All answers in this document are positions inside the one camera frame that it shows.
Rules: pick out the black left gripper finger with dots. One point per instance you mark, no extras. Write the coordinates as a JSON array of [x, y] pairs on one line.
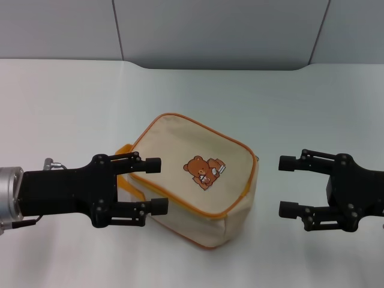
[[159, 206]]

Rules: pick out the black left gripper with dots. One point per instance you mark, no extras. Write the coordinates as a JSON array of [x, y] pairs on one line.
[[63, 192]]

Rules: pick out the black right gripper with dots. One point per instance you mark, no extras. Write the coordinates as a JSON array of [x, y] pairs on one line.
[[360, 192]]

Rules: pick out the beige orange bear food bag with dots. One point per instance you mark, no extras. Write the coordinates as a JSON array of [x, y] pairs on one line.
[[192, 156]]

